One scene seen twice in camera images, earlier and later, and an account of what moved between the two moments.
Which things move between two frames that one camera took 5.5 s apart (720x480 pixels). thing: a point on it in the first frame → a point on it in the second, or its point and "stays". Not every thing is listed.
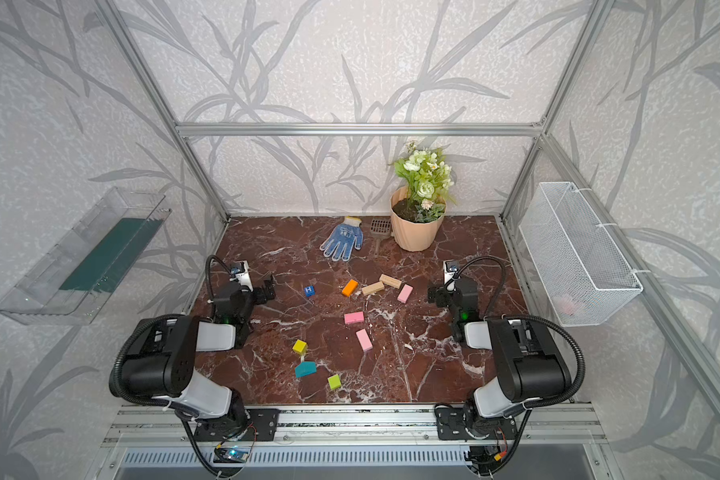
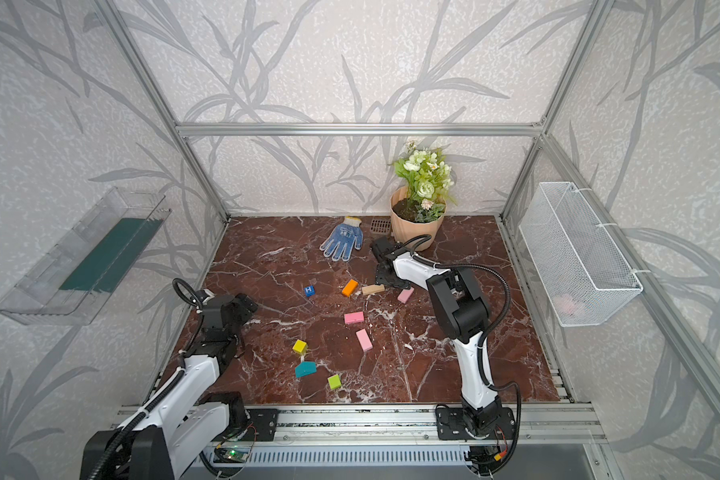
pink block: x=405 y=293 stays
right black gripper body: x=444 y=294 → x=383 y=248
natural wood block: x=373 y=288 stays
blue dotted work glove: x=343 y=237 stays
